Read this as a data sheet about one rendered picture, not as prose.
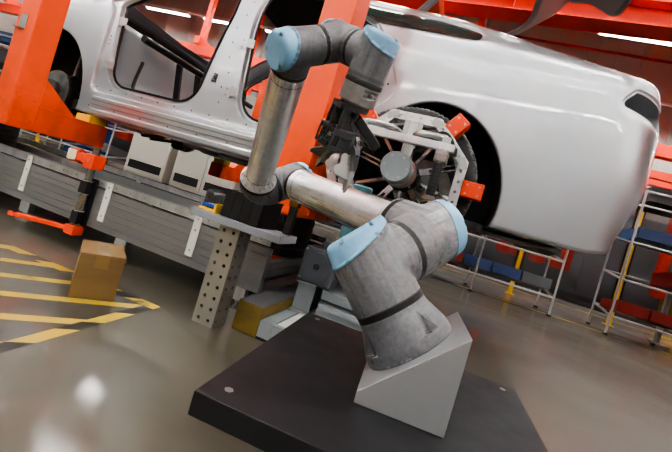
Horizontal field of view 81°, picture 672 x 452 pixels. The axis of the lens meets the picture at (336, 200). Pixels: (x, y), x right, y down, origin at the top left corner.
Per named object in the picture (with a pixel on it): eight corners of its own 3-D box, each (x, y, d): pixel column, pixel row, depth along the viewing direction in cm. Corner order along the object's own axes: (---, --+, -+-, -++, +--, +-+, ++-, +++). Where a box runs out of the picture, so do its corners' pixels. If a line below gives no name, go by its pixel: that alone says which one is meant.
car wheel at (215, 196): (308, 250, 270) (318, 217, 270) (299, 265, 204) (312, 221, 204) (216, 222, 271) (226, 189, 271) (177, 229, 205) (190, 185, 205)
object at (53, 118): (103, 149, 298) (116, 105, 298) (32, 131, 248) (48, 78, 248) (86, 143, 303) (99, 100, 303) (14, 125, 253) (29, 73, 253)
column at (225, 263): (224, 323, 171) (252, 230, 171) (211, 328, 161) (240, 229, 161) (205, 315, 174) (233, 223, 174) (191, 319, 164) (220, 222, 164)
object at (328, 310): (424, 341, 203) (430, 323, 203) (418, 362, 169) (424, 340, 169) (335, 307, 218) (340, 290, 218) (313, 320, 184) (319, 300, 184)
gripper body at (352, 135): (312, 140, 97) (330, 93, 93) (340, 147, 102) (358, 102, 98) (326, 153, 92) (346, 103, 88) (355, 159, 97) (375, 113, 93)
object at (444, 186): (456, 211, 218) (445, 155, 223) (456, 210, 211) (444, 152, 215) (398, 221, 227) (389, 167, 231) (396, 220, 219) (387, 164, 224)
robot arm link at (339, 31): (306, 17, 94) (338, 30, 86) (343, 15, 100) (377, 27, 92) (304, 58, 99) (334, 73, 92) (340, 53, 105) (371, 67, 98)
